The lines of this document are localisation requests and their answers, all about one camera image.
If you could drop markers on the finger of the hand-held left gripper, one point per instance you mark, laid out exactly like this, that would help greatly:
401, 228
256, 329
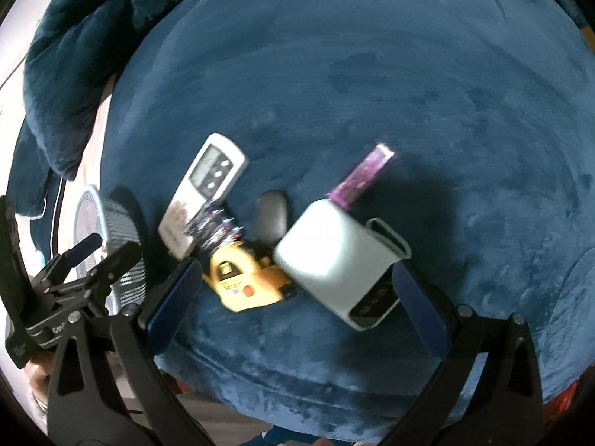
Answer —
81, 248
118, 260

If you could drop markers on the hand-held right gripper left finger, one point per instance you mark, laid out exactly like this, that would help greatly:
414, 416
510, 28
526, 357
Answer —
174, 297

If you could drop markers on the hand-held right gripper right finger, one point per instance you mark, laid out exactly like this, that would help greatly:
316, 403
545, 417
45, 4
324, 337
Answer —
420, 306

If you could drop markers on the grey mesh basket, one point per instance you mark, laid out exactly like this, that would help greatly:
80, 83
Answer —
116, 216

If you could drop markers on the yellow tape measure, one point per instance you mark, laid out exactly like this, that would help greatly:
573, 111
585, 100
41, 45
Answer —
241, 283

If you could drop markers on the dark shiny blister pack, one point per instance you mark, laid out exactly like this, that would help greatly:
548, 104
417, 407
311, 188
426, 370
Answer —
214, 227

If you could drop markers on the white power bank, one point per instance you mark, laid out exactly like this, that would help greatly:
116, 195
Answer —
325, 260

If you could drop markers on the black key fob with keyring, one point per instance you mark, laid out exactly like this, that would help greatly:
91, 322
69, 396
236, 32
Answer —
271, 216

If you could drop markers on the white remote control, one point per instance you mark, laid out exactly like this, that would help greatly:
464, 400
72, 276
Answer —
209, 172

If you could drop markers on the purple stick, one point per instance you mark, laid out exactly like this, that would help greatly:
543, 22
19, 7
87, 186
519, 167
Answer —
362, 176

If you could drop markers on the person's left hand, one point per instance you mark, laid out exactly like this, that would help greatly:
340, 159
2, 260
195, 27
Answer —
39, 367

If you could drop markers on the blue pillow with white piping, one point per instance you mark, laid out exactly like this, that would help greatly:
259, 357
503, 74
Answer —
32, 181

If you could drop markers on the crumpled blue quilt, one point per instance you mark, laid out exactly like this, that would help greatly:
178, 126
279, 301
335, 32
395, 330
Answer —
93, 32

